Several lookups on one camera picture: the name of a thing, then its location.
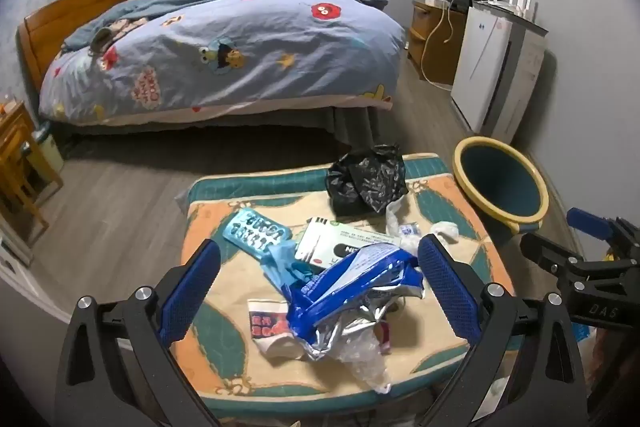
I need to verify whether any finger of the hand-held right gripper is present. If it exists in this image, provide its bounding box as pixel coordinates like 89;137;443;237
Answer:
566;207;640;258
520;233;608;280

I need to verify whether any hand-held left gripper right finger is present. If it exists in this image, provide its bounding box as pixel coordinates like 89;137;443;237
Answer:
416;233;586;427

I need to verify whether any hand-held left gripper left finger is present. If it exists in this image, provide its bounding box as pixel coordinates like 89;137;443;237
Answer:
54;238;223;427

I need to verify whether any yellow and teal bin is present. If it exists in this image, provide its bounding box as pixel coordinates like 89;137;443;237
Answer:
452;136;550;238

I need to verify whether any blue face mask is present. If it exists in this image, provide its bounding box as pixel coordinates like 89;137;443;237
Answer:
260;239;321;295

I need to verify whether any red and white paper packet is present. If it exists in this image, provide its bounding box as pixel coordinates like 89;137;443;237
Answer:
247;298;306;360

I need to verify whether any blue pill blister pack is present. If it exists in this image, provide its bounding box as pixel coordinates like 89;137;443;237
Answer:
223;208;292;255

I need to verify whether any clear crumpled plastic wrapper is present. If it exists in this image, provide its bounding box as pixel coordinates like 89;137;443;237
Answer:
345;332;393;395

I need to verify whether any blue and silver snack wrapper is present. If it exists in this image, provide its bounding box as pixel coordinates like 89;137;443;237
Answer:
282;243;426;360

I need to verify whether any white flat cardboard box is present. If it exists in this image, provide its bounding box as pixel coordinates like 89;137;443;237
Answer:
295;217;403;269

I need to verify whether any black plastic bag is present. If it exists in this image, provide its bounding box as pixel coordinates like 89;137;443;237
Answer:
326;144;408;217

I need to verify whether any white air purifier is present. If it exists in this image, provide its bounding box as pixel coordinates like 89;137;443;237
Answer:
451;1;547;142

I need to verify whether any pale green jug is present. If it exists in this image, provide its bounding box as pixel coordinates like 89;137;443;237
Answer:
32;122;66;172

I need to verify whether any wooden nightstand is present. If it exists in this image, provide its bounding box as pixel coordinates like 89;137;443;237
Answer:
0;99;63;233

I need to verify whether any wooden television cabinet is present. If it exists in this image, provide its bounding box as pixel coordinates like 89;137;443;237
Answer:
407;0;468;86

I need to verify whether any bed with cartoon duvet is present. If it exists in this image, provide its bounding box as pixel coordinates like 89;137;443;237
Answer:
39;0;407;124

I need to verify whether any small brown cloth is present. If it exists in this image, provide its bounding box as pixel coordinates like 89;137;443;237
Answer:
90;27;113;55

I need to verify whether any wooden bed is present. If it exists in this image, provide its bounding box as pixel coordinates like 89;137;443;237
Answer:
17;0;396;148

